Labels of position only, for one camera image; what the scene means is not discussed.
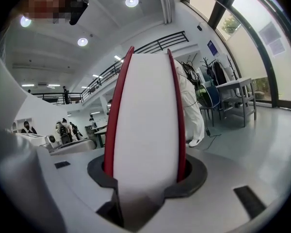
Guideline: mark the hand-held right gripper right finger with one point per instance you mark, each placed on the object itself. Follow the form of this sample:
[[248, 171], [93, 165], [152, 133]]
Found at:
[[215, 178]]

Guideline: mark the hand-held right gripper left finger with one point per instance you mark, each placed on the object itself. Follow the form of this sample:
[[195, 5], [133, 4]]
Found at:
[[70, 178]]

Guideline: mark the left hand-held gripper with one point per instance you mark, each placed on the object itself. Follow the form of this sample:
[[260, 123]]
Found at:
[[70, 145]]

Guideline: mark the blue chair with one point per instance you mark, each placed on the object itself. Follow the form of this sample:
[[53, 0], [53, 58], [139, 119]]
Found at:
[[209, 97]]

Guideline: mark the person's white shirt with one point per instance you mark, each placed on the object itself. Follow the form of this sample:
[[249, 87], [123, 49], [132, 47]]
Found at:
[[7, 93]]

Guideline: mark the grey side table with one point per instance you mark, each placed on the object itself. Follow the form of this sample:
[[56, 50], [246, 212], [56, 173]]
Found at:
[[238, 98]]

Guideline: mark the black mezzanine railing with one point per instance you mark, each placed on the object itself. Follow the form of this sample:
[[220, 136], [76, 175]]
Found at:
[[126, 64]]

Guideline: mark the round ceiling light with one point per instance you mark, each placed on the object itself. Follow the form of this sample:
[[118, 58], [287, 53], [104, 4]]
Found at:
[[25, 21], [131, 1], [82, 41]]

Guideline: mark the black coat rack with clothes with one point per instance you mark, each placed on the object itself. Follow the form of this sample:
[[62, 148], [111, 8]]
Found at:
[[219, 70]]

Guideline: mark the paper notice on glass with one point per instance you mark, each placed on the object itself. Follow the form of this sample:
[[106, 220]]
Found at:
[[272, 39]]

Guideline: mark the blue wall poster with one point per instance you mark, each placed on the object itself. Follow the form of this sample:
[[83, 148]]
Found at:
[[212, 47]]

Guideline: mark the black head camera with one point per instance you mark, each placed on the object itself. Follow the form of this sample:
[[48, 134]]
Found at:
[[78, 11]]

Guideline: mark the glass window wall black frame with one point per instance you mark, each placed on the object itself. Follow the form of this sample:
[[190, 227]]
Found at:
[[245, 33]]

